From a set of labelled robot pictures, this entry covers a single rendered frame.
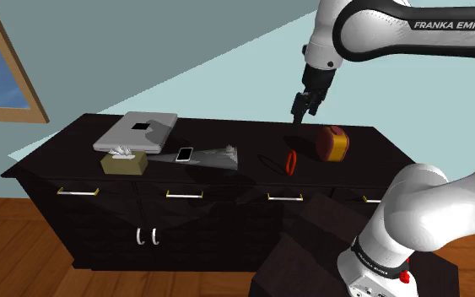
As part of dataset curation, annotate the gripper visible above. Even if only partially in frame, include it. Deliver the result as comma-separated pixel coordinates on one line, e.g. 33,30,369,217
290,63,337,125

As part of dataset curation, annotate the white smartphone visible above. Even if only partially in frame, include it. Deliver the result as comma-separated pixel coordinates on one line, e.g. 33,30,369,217
175,146,195,163

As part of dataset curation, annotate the dark wooden sideboard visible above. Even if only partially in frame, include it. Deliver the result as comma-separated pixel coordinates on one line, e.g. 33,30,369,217
0,112,417,273

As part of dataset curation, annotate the grey closed laptop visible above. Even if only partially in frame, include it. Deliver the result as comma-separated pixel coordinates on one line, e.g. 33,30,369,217
92,111,179,155

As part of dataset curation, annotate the olive tissue box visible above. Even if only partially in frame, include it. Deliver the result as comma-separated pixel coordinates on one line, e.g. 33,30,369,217
100,146,148,176

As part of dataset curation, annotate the red ring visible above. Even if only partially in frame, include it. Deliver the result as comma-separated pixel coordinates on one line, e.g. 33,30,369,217
284,149,298,177

